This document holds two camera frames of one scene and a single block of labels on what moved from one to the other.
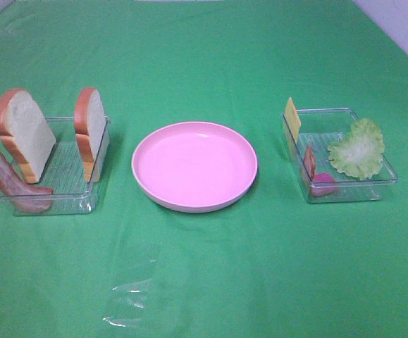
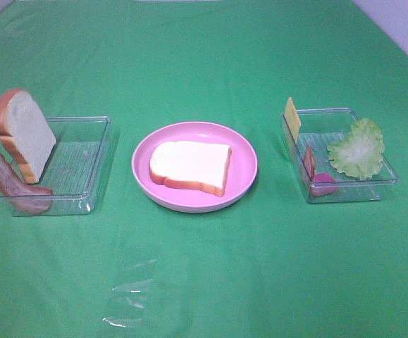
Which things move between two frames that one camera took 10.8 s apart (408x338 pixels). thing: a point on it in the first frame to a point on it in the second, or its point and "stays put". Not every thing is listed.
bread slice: (91, 132) to (191, 164)
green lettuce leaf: (360, 154) stays put
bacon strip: (322, 184) stays put
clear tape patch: (132, 286) stays put
